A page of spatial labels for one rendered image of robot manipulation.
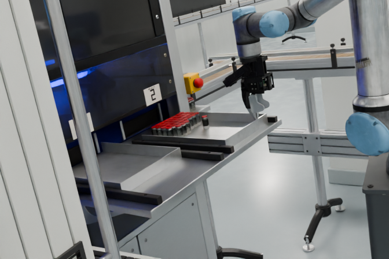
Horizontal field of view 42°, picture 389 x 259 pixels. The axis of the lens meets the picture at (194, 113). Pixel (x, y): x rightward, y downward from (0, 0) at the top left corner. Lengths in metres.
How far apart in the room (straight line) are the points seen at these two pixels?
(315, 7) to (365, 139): 0.43
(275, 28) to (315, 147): 1.23
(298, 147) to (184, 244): 0.91
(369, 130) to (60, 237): 0.76
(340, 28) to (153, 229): 1.70
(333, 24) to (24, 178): 2.46
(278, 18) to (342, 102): 1.70
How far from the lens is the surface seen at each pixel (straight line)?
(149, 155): 1.60
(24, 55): 0.80
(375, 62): 1.25
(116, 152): 1.70
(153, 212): 1.23
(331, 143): 2.56
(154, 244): 1.88
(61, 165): 0.84
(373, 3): 1.23
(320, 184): 2.70
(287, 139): 2.65
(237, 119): 1.77
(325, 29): 3.05
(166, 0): 1.89
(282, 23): 1.49
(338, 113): 3.15
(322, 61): 2.42
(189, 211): 2.01
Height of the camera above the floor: 1.39
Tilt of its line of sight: 15 degrees down
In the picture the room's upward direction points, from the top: 10 degrees counter-clockwise
